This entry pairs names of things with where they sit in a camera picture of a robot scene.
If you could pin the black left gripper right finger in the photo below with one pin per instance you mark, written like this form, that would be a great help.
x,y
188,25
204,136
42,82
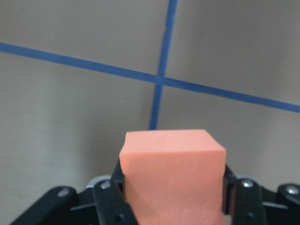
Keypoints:
x,y
242,200

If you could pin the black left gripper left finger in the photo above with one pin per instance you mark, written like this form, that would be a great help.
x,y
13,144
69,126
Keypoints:
x,y
109,198

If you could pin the orange foam block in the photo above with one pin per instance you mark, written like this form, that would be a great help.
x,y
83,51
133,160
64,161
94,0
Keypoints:
x,y
174,177

